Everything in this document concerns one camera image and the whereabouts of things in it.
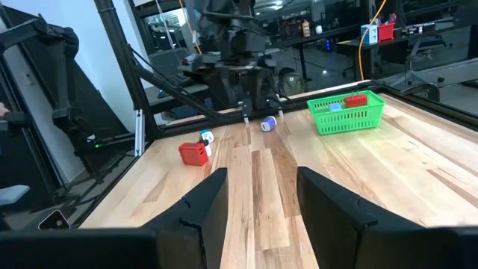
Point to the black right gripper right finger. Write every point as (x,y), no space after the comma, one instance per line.
(343,231)

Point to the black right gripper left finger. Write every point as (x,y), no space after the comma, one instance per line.
(201,224)

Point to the small blue round adapter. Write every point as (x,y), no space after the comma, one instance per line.
(269,123)

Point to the large red wall charger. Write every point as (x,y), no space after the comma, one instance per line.
(193,154)

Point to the teal white wall charger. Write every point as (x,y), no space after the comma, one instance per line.
(206,135)

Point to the light blue wall charger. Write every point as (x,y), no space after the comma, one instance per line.
(335,107)

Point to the green plastic basket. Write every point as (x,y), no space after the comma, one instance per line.
(347,119)

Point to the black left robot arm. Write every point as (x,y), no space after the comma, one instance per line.
(242,41)

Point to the black clamp with white tip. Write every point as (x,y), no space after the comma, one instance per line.
(275,104)
(244,111)

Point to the grey backpack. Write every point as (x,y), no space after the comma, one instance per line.
(291,82)

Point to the orange label bottle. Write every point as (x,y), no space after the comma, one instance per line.
(305,28)

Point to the white cup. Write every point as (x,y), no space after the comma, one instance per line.
(318,29)

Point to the white blue box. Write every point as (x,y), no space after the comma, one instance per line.
(369,33)

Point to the red storage bin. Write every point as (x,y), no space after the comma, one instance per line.
(385,32)

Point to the silver aluminium bracket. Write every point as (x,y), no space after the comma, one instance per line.
(139,132)

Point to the black frame clamp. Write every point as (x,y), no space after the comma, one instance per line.
(433,89)

